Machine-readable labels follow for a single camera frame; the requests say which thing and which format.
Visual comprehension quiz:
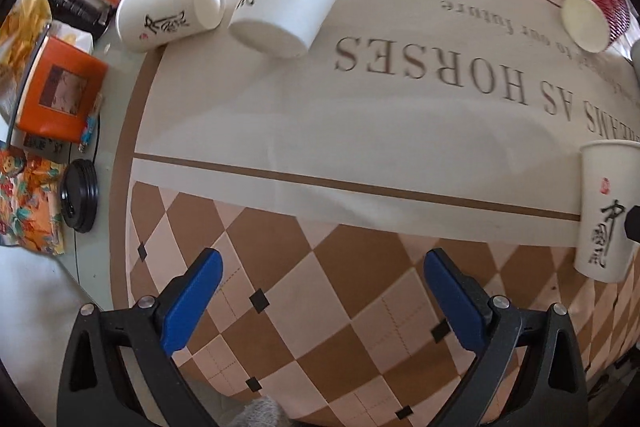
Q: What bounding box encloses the black long box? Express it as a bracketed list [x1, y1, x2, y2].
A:
[48, 0, 113, 40]

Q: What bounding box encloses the red ribbed paper cup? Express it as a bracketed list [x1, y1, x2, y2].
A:
[561, 0, 631, 53]

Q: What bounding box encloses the floral orange snack bag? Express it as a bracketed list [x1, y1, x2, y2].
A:
[1, 143, 66, 256]

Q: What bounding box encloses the white paper cup lying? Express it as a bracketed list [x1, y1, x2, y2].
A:
[115, 0, 226, 53]

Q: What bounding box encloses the black round lid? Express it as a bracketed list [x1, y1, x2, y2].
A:
[58, 159, 99, 233]

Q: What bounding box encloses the white paper cup calligraphy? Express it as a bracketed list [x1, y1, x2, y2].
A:
[574, 140, 639, 283]

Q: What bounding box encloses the yellow snack bag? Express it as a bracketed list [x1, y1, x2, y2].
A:
[1, 0, 52, 77]

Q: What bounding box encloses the orange box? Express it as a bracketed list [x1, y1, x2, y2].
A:
[15, 36, 108, 143]

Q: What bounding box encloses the checkered beige tablecloth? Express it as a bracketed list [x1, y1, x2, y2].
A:
[110, 0, 639, 426]

